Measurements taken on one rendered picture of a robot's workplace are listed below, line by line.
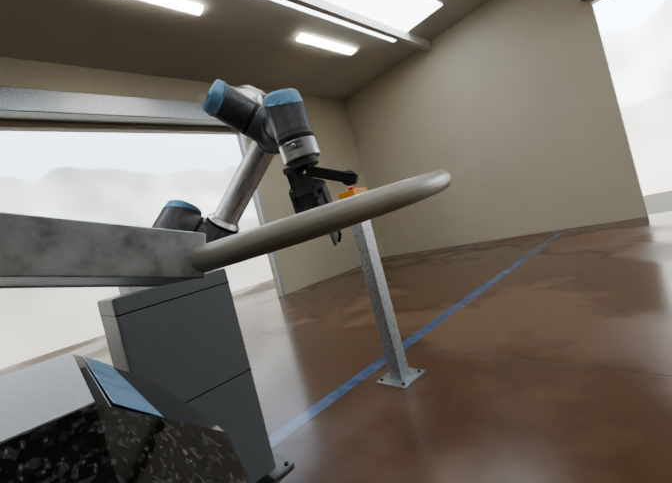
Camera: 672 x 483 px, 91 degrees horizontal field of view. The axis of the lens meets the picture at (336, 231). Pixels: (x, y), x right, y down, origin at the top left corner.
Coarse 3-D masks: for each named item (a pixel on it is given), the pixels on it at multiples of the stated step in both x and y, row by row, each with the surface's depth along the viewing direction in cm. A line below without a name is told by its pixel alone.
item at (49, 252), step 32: (0, 224) 25; (32, 224) 27; (64, 224) 28; (96, 224) 30; (0, 256) 25; (32, 256) 26; (64, 256) 28; (96, 256) 29; (128, 256) 31; (160, 256) 33; (0, 288) 33
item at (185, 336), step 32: (160, 288) 118; (192, 288) 125; (224, 288) 133; (128, 320) 110; (160, 320) 116; (192, 320) 123; (224, 320) 131; (128, 352) 109; (160, 352) 115; (192, 352) 121; (224, 352) 129; (160, 384) 113; (192, 384) 120; (224, 384) 127; (224, 416) 125; (256, 416) 133; (256, 448) 131; (256, 480) 128
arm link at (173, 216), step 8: (176, 200) 141; (168, 208) 139; (176, 208) 139; (184, 208) 140; (192, 208) 142; (160, 216) 138; (168, 216) 137; (176, 216) 138; (184, 216) 139; (192, 216) 142; (200, 216) 145; (160, 224) 135; (168, 224) 136; (176, 224) 137; (184, 224) 139; (192, 224) 140; (200, 224) 142
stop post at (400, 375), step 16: (352, 192) 177; (368, 224) 183; (368, 240) 181; (368, 256) 180; (368, 272) 182; (368, 288) 185; (384, 288) 183; (384, 304) 181; (384, 320) 180; (384, 336) 182; (384, 352) 185; (400, 352) 182; (400, 368) 180; (384, 384) 181; (400, 384) 175
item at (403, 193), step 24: (384, 192) 35; (408, 192) 36; (432, 192) 40; (288, 216) 34; (312, 216) 33; (336, 216) 33; (360, 216) 34; (216, 240) 35; (240, 240) 33; (264, 240) 33; (288, 240) 33; (192, 264) 35; (216, 264) 34
